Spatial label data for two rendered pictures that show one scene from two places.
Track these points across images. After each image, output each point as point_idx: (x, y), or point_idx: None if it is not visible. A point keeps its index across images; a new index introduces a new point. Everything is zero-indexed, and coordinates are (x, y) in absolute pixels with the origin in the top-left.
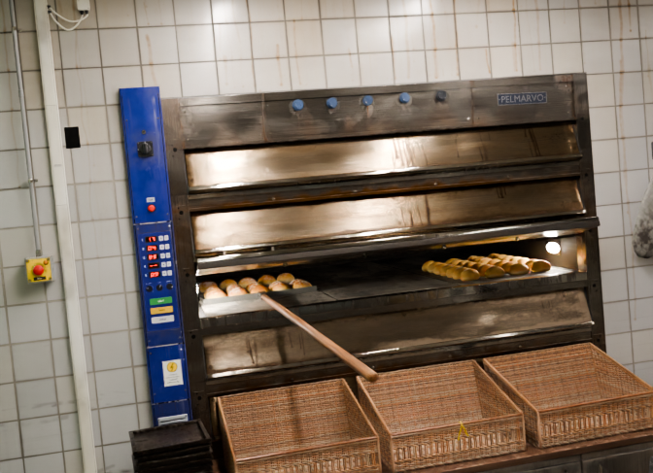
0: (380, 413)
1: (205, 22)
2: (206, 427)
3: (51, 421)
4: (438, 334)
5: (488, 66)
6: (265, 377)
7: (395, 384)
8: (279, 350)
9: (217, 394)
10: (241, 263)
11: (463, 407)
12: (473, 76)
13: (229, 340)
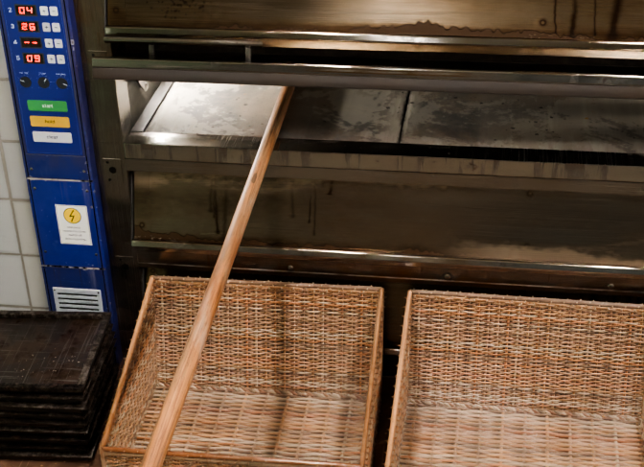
0: (399, 404)
1: None
2: (138, 311)
3: None
4: (591, 246)
5: None
6: (241, 256)
7: (479, 318)
8: (268, 218)
9: (155, 267)
10: (175, 80)
11: (609, 385)
12: None
13: (181, 183)
